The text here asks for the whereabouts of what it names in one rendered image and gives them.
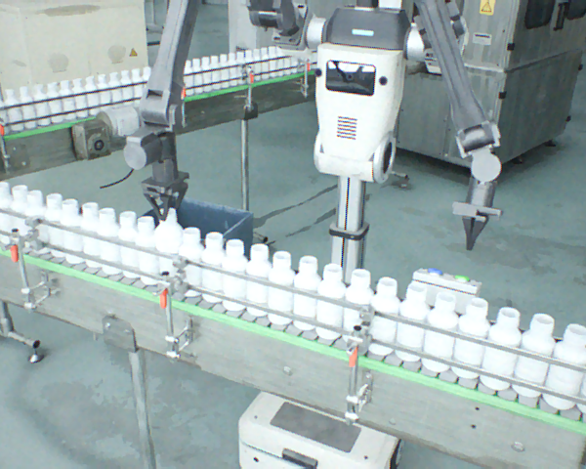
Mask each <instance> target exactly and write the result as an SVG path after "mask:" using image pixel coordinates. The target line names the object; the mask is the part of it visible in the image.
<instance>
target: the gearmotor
mask: <svg viewBox="0 0 586 469"><path fill-rule="evenodd" d="M139 127H142V119H141V115H140V103H136V104H131V105H126V106H119V107H110V108H108V109H102V110H100V111H99V112H98V113H97V115H96V118H94V119H89V120H85V121H80V122H76V123H75V124H72V129H73V136H74V143H75V149H76V154H77V157H78V159H79V161H83V160H84V157H86V159H87V161H90V160H94V159H98V158H102V157H106V156H109V155H111V148H110V139H112V138H117V137H121V136H127V135H130V134H132V133H134V132H135V131H137V130H139V129H138V128H139ZM133 171H134V169H133V168H132V171H131V172H130V174H129V175H128V176H127V177H126V178H124V179H123V180H121V181H119V182H117V183H114V184H111V185H108V186H104V187H100V189H104V188H108V187H111V186H114V185H117V184H119V183H121V182H123V181H125V180H126V179H127V178H129V177H130V176H131V174H132V173H133Z"/></svg>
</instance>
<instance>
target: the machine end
mask: <svg viewBox="0 0 586 469"><path fill-rule="evenodd" d="M454 1H455V3H456V6H457V9H458V12H459V16H460V17H463V18H464V21H465V23H466V26H467V29H468V33H469V37H468V41H467V45H466V49H465V54H464V58H463V62H464V66H465V68H466V71H467V74H468V77H469V80H470V83H471V86H472V89H473V91H474V93H475V95H476V97H477V99H478V100H479V101H480V102H481V105H482V108H483V110H484V112H485V115H486V117H487V120H488V121H493V120H495V123H496V126H497V129H498V132H499V135H500V138H497V139H498V142H499V145H500V146H499V147H496V148H493V149H490V153H492V154H494V156H495V157H498V158H497V159H500V160H502V162H501V165H502V164H504V163H505V162H507V161H509V160H510V162H511V163H514V164H524V159H522V158H520V154H521V153H523V152H525V151H527V150H529V149H532V148H535V147H537V146H539V145H541V144H544V145H546V146H551V147H554V146H556V145H557V144H558V143H556V142H554V141H553V138H554V137H556V136H558V135H560V134H562V133H563V132H564V130H565V128H566V125H567V122H568V121H570V119H571V115H570V114H569V112H570V107H571V103H572V99H573V94H574V90H575V86H576V81H577V77H578V73H579V70H581V69H582V67H583V64H582V63H581V61H582V56H583V55H582V54H586V46H583V45H585V43H586V0H454ZM401 8H402V9H404V10H405V12H406V15H407V17H408V19H409V22H410V24H412V23H415V21H414V18H413V17H416V16H418V15H420V14H419V10H418V8H417V6H416V4H415V2H414V1H413V0H402V4H401ZM456 133H457V131H456V128H455V125H454V123H453V120H452V117H451V104H450V99H449V96H448V93H447V90H446V88H445V85H444V82H443V79H442V76H441V73H438V72H430V71H428V70H425V71H421V72H417V73H413V74H409V75H407V78H404V80H403V92H402V98H401V101H400V105H399V108H398V114H397V117H396V121H395V131H394V135H395V138H396V148H399V149H406V150H409V151H413V152H416V153H419V154H423V155H426V156H429V157H432V158H436V159H439V160H442V161H445V162H449V163H452V164H456V165H459V166H463V167H466V168H469V169H471V165H472V162H473V160H474V159H473V157H472V156H470V157H468V158H465V159H462V157H461V153H460V150H459V147H458V144H457V141H456V138H455V137H454V136H455V134H456ZM548 140H549V141H548Z"/></svg>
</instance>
